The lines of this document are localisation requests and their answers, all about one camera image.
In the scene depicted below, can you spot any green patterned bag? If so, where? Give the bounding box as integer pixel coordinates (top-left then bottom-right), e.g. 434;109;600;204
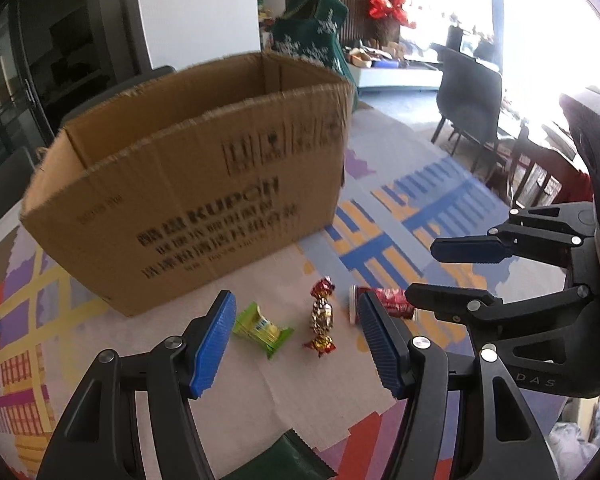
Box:
271;0;361;108

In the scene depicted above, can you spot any red bow decoration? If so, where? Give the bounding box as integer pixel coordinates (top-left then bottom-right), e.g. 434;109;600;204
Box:
369;0;416;28

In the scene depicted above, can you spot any black glass sliding door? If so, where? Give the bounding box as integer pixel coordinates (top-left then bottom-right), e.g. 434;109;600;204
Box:
0;0;146;181

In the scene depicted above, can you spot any brown cardboard box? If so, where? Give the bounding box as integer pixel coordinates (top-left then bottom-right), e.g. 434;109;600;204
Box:
20;51;357;317

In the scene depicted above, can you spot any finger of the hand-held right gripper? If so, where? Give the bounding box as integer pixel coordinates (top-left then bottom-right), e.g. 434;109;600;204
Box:
405;282;594;329
430;202;597;266

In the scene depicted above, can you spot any colourful patterned tablecloth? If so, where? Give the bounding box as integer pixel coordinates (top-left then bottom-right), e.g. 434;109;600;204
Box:
0;105;581;480

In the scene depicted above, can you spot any red and gold candy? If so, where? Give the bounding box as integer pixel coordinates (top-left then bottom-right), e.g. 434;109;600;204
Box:
302;276;337;357

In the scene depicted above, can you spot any white low cabinet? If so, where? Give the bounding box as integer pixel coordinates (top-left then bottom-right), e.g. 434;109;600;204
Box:
347;55;443;93

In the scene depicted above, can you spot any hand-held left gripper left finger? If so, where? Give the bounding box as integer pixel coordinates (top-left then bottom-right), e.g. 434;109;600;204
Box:
37;290;238;480

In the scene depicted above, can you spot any wooden slatted chair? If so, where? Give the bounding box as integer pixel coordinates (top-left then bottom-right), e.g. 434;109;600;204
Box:
500;125;581;206

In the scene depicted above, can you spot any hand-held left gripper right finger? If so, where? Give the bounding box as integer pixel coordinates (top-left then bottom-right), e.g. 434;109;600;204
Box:
357;291;556;480

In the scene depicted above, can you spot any dark green snack packet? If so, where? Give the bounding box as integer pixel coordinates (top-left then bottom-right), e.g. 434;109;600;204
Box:
220;430;338;480

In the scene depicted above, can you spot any red snack packet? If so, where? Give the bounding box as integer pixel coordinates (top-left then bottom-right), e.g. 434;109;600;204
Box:
349;285;418;326

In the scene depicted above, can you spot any dark dining chair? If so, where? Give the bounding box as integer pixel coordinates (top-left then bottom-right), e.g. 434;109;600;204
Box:
432;47;503;171

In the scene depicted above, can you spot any light green snack packet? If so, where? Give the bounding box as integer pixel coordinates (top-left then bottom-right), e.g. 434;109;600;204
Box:
232;301;296;359

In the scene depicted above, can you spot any grey upholstered chair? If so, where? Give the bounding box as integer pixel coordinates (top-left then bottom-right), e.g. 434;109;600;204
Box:
0;147;36;233
60;65;176;126

